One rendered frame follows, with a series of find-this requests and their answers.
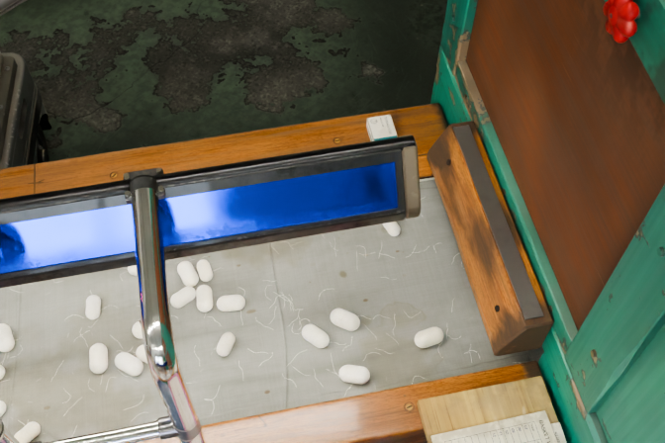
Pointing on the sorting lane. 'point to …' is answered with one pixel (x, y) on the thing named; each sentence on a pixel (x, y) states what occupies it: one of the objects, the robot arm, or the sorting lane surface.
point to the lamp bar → (212, 209)
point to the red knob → (620, 14)
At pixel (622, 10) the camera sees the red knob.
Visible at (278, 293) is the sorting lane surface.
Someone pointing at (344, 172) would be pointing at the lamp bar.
